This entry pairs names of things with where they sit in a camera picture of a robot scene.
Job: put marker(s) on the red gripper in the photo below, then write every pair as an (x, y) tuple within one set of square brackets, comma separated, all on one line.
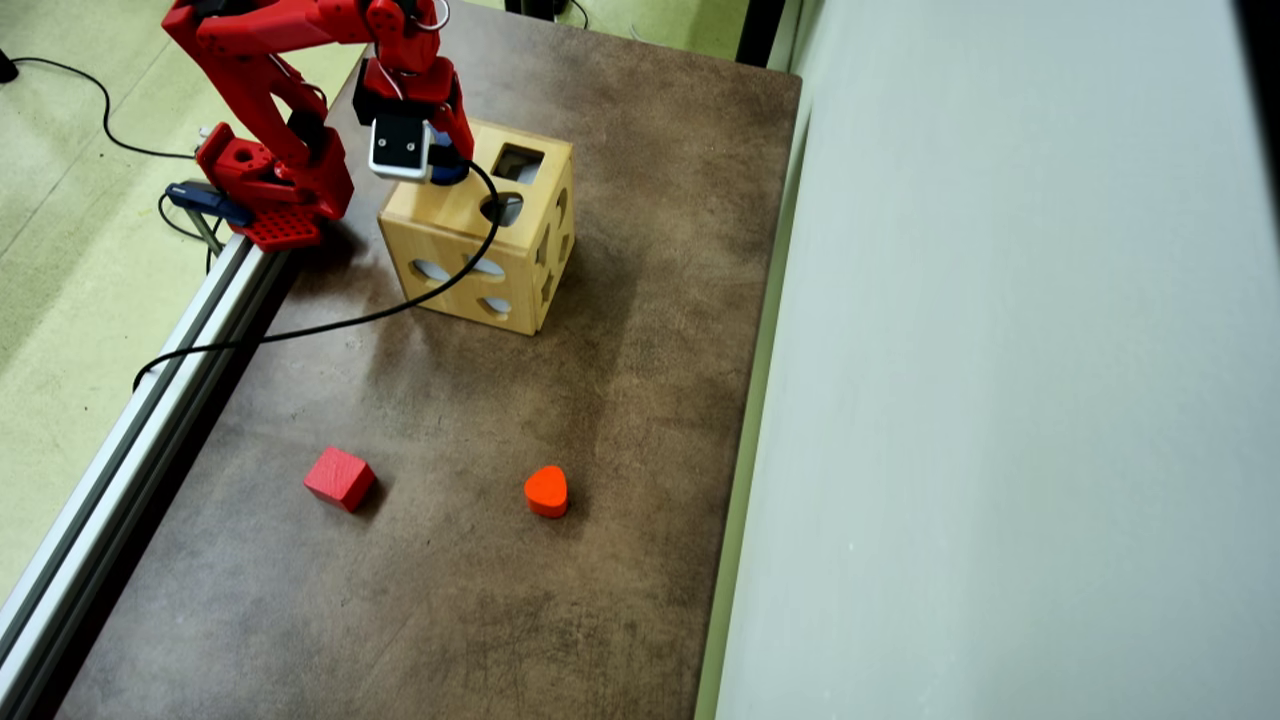
[(456, 128)]

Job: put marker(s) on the blue cylinder block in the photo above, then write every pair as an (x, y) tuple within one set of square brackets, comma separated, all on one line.
[(448, 177)]

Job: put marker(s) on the red robot arm base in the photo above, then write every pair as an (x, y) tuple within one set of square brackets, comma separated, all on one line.
[(280, 225)]

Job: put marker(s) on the red robot arm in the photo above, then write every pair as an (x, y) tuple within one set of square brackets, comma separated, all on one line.
[(240, 80)]

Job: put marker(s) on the wooden shape sorter box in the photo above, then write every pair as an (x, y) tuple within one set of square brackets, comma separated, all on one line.
[(450, 232)]

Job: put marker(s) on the blue clamp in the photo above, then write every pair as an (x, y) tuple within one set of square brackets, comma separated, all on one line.
[(200, 197)]

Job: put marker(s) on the orange heart-shaped block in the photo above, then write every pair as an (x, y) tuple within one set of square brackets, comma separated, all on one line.
[(545, 490)]

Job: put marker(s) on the red cube block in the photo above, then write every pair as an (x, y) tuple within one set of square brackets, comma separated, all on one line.
[(340, 480)]

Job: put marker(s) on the small black floor object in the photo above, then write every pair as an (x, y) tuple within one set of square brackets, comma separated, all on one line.
[(6, 68)]

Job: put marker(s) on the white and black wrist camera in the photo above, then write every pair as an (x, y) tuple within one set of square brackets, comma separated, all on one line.
[(400, 148)]

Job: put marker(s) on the black vertical post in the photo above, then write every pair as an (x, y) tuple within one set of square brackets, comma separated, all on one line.
[(760, 30)]

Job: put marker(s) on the aluminium profile rail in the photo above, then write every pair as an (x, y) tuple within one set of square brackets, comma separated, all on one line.
[(160, 420)]

